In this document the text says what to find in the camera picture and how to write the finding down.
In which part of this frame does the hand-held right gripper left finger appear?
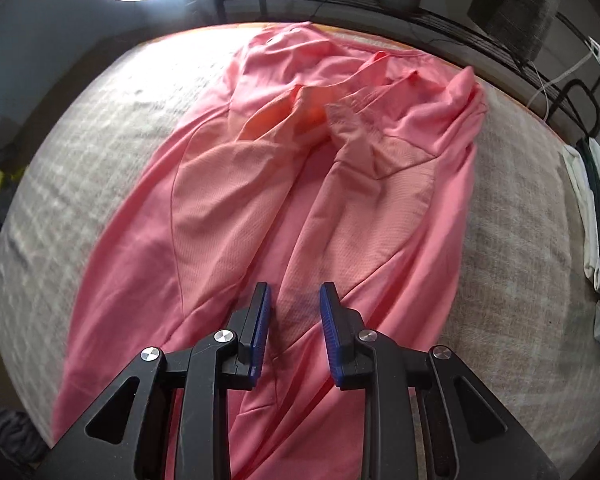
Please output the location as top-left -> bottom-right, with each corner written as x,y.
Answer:
41,281 -> 273,480

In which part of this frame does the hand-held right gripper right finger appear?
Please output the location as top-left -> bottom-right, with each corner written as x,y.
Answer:
320,282 -> 562,480

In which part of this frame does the pink garment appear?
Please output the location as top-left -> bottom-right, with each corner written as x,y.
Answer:
51,21 -> 489,480

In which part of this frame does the dark cloth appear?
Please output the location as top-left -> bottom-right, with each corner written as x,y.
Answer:
0,404 -> 49,480

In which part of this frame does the grey plaid coat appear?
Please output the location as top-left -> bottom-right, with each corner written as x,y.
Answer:
484,0 -> 562,59

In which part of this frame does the white lamp cable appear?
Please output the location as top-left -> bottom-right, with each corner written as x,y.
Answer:
525,52 -> 598,123

